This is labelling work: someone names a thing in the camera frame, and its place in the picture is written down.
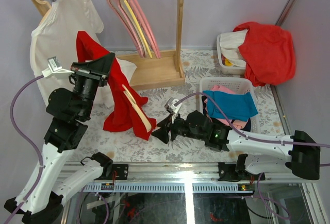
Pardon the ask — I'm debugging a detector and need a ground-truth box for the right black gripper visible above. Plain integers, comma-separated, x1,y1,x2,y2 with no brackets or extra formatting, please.
151,112,206,145

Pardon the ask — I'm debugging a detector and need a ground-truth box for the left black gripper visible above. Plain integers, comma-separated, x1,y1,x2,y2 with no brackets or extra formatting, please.
71,53,116,120

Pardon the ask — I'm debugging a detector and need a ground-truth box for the light wooden hanger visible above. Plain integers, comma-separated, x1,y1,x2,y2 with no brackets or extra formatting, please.
122,85,152,132

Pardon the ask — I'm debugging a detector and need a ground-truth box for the red t shirt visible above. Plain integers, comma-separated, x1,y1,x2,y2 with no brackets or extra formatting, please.
76,31,157,140

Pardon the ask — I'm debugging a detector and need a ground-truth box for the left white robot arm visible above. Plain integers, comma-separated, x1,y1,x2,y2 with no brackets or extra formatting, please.
4,53,116,223

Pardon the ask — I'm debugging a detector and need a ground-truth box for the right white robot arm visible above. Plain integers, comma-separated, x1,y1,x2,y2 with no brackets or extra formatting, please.
152,111,320,182

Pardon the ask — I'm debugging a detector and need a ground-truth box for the yellow hanger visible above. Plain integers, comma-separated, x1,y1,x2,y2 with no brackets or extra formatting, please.
116,0,152,58

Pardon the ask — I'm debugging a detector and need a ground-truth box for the white t shirt on hanger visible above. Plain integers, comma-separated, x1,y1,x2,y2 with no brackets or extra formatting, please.
30,0,137,107

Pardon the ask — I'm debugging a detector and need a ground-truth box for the pink hanger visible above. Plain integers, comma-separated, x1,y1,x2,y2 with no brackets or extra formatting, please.
106,0,146,58
128,0,161,59

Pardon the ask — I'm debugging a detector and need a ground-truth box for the floral table cloth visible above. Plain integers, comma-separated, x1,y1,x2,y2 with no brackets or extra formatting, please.
69,50,285,162

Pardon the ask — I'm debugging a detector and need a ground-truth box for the wooden clothes rack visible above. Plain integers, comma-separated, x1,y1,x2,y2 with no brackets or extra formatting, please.
120,0,185,90

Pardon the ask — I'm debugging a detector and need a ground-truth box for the dark navy garment in basket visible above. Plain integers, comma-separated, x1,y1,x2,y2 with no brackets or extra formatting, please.
201,96,252,131

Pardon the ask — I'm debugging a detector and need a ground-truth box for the white laundry basket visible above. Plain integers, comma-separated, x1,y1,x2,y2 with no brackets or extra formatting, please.
199,77,261,133

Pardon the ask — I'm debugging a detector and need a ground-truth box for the rear white basket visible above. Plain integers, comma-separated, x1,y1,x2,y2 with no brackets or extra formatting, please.
216,34,245,75

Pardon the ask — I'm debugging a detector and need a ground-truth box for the white garment in rear basket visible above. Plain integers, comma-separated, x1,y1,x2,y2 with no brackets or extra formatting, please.
219,29,248,68

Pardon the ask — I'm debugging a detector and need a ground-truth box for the red garment on rear basket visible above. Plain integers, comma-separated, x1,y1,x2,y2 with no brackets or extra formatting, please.
233,22,296,87

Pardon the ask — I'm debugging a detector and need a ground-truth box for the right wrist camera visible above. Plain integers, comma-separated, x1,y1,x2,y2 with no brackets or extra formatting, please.
164,97,182,123

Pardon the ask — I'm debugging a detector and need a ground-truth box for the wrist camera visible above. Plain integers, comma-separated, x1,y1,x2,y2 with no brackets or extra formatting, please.
42,57,73,79
164,97,182,123

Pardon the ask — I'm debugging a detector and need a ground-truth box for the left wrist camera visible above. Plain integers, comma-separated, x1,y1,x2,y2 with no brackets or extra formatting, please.
42,57,73,79

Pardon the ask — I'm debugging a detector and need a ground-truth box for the aluminium rail frame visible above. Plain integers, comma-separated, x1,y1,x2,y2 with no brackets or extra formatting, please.
25,161,318,224

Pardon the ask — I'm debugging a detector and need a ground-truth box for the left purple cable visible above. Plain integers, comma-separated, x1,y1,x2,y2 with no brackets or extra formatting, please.
2,75,46,224

